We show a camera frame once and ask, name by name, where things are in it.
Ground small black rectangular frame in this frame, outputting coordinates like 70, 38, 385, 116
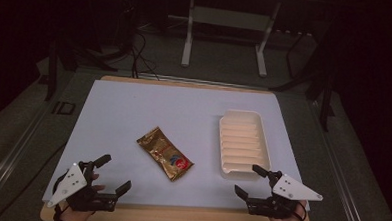
51, 100, 76, 116

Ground silver metal rail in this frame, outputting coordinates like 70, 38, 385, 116
0, 95, 58, 203
303, 98, 377, 221

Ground pale blue table mat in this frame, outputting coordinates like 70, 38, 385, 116
42, 77, 316, 215

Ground person's left hand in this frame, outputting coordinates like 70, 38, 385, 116
59, 172, 106, 221

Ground black tripod stand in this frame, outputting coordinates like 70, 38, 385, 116
43, 33, 121, 105
267, 27, 340, 133

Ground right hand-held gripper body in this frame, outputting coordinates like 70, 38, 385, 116
245, 170, 325, 221

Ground cream ribbed plastic tray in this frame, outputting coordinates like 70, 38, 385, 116
216, 109, 274, 182

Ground gold snack packet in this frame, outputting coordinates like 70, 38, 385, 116
134, 125, 196, 183

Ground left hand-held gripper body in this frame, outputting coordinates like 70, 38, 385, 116
46, 159, 121, 213

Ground white metal table frame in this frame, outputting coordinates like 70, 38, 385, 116
180, 0, 283, 78

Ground black wrist strap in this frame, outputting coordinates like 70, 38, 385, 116
50, 169, 69, 221
294, 200, 308, 221

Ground black cable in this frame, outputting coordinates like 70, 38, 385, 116
128, 31, 162, 81

